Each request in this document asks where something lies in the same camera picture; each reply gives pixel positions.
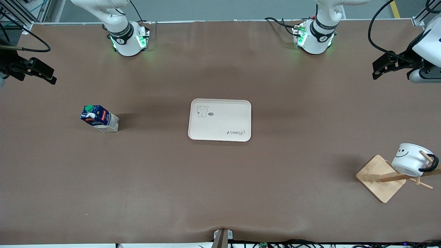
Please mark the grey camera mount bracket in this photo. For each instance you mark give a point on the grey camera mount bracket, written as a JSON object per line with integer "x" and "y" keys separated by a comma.
{"x": 222, "y": 239}

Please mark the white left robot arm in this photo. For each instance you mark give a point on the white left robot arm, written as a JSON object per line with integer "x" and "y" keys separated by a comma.
{"x": 320, "y": 38}

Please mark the brown table mat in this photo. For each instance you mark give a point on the brown table mat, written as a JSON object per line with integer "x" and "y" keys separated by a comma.
{"x": 220, "y": 189}

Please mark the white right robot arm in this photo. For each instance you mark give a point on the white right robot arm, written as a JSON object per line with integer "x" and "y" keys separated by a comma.
{"x": 125, "y": 41}

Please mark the aluminium frame profile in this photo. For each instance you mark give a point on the aluminium frame profile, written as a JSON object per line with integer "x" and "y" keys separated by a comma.
{"x": 418, "y": 21}
{"x": 20, "y": 15}

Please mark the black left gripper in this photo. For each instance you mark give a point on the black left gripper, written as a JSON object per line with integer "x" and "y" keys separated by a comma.
{"x": 408, "y": 58}

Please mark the blue milk carton green cap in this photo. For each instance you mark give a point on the blue milk carton green cap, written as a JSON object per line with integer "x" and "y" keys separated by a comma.
{"x": 103, "y": 120}

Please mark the wooden mug rack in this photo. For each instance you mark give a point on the wooden mug rack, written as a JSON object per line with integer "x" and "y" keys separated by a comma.
{"x": 377, "y": 179}

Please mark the cream rabbit print tray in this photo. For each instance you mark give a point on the cream rabbit print tray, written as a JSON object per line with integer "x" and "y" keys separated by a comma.
{"x": 224, "y": 124}

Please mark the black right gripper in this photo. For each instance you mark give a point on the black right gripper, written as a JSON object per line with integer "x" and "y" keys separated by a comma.
{"x": 9, "y": 64}

